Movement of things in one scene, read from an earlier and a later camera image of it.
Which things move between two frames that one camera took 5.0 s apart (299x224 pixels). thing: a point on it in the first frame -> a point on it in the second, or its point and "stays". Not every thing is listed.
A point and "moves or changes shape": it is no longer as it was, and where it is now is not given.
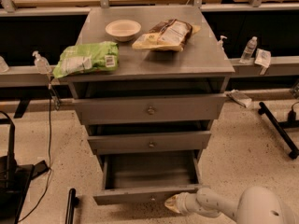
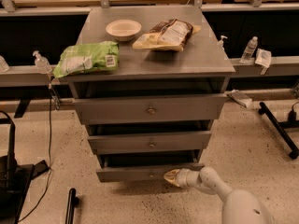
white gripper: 185,203 -> 186,177
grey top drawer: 150,109 stays
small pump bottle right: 220,44 stays
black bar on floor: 73,203 stays
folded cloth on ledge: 239,97 stays
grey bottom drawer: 148,178 moves or changes shape
